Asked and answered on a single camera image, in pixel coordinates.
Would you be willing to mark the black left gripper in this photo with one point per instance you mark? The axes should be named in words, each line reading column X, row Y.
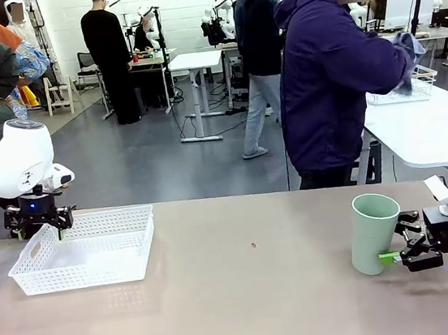
column 37, row 211

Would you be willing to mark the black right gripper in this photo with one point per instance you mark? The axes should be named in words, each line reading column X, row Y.
column 444, row 230

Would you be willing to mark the pale green cup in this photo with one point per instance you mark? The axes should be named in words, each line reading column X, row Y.
column 369, row 239

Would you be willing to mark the white perforated plastic basket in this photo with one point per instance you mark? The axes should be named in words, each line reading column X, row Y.
column 98, row 273

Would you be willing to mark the blue grey cloth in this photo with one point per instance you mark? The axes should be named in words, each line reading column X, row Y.
column 411, row 44

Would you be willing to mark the person's right forearm, purple sleeve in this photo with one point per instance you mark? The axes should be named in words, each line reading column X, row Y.
column 391, row 61

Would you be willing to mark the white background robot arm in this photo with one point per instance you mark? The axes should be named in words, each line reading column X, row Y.
column 226, row 16
column 146, row 21

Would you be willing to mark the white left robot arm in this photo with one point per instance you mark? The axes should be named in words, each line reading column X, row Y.
column 10, row 161

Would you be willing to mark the white side table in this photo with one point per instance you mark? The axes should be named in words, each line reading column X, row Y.
column 428, row 130

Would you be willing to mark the small wooden stool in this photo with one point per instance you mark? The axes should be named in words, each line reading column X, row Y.
column 57, row 90

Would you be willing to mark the black chair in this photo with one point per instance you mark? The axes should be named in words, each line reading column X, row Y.
column 87, row 70

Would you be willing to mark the mannequin in orange garment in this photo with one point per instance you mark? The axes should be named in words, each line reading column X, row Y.
column 31, row 60

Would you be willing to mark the person in black clothes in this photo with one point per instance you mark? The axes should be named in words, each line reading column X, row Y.
column 108, row 59

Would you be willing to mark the person in purple jacket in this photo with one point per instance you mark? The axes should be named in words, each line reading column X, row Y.
column 320, row 82

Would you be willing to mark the person in light hoodie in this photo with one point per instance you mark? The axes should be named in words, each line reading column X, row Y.
column 21, row 33

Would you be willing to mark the wood top desk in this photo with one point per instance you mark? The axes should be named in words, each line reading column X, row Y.
column 153, row 59

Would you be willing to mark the seated person in black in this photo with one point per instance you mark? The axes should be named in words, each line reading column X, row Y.
column 142, row 36

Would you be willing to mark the black floor power strip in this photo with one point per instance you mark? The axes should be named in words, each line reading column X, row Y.
column 236, row 110

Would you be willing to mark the white standing desk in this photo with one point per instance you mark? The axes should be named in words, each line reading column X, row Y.
column 194, row 61

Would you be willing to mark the black tripod pole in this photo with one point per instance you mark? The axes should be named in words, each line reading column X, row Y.
column 417, row 9

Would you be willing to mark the person in navy jacket, jeans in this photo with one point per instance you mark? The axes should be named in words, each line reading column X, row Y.
column 254, row 49

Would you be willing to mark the black backpack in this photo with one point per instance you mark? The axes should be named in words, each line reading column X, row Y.
column 212, row 32

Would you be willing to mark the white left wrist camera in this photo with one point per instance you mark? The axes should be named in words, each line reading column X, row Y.
column 61, row 177

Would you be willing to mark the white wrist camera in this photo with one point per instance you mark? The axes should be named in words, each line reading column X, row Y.
column 442, row 194
column 61, row 177

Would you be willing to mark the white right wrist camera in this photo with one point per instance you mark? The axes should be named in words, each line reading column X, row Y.
column 442, row 194

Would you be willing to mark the black metal frame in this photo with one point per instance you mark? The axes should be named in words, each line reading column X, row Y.
column 370, row 161

